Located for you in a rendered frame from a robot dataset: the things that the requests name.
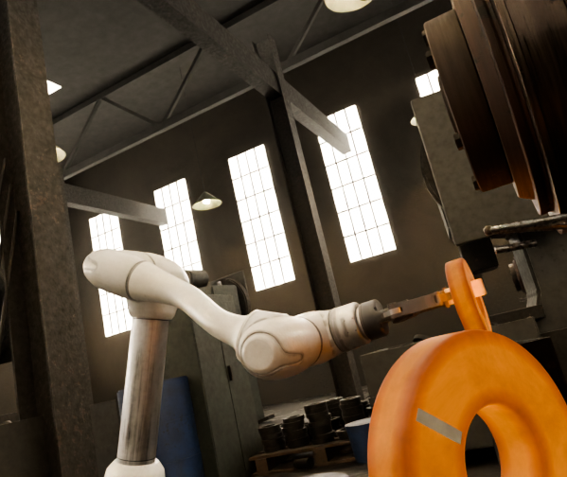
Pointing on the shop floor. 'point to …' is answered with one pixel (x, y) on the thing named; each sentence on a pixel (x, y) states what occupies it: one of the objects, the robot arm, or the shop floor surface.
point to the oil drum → (176, 431)
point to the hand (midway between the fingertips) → (465, 291)
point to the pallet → (310, 435)
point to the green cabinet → (215, 394)
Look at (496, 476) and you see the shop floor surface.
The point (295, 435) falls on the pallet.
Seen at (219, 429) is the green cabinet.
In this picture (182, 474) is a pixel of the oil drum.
